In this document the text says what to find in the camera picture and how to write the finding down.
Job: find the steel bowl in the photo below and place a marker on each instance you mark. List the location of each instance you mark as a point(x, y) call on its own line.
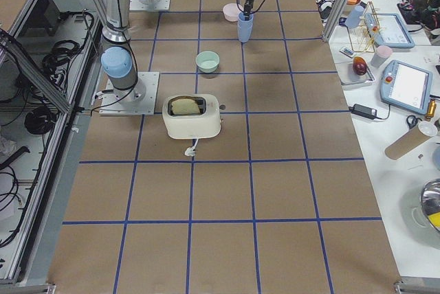
point(426, 213)

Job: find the cream toaster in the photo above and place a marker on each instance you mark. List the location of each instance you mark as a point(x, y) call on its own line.
point(207, 124)

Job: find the mint green bowl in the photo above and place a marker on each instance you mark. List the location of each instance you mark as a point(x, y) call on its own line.
point(207, 61)

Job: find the teach pendant near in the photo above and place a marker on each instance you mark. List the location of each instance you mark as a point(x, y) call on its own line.
point(406, 86)

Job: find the red apple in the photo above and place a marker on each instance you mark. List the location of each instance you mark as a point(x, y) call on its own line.
point(359, 66)

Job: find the blue cup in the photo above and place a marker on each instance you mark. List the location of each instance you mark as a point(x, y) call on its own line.
point(244, 32)
point(245, 19)

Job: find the cardboard tube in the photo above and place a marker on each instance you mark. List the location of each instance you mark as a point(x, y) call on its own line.
point(412, 139)

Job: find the teach pendant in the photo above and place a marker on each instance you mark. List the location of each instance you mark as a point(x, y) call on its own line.
point(388, 29)
point(406, 86)

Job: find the pink bowl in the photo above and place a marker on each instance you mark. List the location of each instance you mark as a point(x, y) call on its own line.
point(231, 12)

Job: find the teach pendant far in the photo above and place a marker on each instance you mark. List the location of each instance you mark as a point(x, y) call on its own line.
point(388, 29)

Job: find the pale pink cup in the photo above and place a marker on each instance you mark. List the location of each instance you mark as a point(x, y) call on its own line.
point(382, 53)

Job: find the toast slice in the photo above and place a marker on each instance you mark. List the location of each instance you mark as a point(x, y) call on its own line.
point(185, 106)

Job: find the black power adapter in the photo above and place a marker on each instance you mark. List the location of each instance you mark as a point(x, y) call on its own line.
point(363, 111)

